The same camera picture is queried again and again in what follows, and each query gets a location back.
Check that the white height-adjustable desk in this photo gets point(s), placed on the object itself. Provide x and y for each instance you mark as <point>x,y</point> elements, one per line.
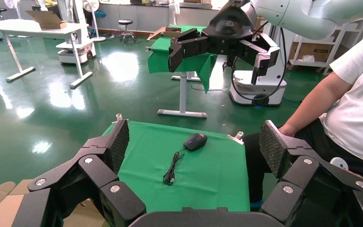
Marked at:
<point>18,26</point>

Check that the white shelf rack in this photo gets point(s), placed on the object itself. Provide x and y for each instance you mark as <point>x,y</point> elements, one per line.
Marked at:
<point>306,64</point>

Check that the metal binder clip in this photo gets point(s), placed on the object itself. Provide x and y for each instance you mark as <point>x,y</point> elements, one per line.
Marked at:
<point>237,137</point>
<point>118,117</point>

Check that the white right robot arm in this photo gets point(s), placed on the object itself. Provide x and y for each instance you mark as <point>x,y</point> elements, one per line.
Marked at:
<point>294,18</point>

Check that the bare person hand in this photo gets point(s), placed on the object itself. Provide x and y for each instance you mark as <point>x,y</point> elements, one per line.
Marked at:
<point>288,130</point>

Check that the open cardboard box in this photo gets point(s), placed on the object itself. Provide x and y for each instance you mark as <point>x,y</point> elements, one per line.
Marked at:
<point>0,206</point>

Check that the white rounded handheld device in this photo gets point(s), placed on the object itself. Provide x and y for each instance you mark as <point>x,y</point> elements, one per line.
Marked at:
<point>339,163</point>

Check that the green cloth on spare table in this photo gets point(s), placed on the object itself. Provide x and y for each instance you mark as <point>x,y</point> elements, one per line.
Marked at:
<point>159,61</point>

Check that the green tablecloth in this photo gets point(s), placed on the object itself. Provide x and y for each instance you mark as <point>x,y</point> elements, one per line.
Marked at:
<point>206,175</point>

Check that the white standing fan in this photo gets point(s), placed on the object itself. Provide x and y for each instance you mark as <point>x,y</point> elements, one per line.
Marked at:
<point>11,3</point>
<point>91,6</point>

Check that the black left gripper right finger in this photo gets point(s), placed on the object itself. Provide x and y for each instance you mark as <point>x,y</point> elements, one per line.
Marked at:
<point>272,150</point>

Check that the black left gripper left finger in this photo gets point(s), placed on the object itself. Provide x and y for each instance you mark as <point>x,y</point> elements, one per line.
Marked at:
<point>119,147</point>

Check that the grey workshop counter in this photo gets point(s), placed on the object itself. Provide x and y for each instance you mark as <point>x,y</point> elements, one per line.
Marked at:
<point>150,17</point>

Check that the flattened brown cardboard piece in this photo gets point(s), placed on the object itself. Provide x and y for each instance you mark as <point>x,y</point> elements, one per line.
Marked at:
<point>164,32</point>

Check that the brown carton in shelf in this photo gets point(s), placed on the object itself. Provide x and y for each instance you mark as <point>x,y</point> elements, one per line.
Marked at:
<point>313,50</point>

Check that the white wheeled robot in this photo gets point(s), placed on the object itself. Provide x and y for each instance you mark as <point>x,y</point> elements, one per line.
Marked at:
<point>75,53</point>
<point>247,89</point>

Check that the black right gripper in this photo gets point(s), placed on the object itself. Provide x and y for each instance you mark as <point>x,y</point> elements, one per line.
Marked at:
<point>228,28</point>

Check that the small open cardboard carton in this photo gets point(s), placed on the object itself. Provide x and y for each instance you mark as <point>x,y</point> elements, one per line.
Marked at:
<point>48,19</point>

